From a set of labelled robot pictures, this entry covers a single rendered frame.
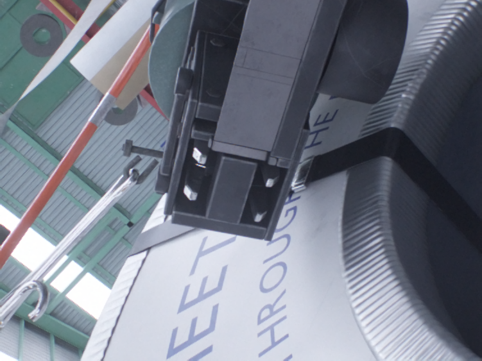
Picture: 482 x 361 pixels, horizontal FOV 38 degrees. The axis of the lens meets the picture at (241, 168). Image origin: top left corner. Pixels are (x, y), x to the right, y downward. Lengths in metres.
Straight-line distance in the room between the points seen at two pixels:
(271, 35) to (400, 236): 0.16
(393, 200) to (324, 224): 0.05
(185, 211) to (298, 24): 0.16
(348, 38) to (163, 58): 0.20
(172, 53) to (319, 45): 0.20
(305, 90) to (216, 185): 0.09
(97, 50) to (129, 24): 0.29
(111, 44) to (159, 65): 4.47
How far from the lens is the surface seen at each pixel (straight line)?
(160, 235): 0.72
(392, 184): 0.50
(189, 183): 0.47
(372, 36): 0.43
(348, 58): 0.43
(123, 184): 0.53
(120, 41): 5.04
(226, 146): 0.44
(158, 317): 0.61
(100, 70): 5.03
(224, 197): 0.47
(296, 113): 0.43
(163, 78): 0.59
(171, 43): 0.57
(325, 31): 0.40
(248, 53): 0.41
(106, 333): 0.67
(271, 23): 0.40
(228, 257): 0.58
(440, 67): 0.60
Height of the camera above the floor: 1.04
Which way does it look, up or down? level
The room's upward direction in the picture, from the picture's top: 136 degrees counter-clockwise
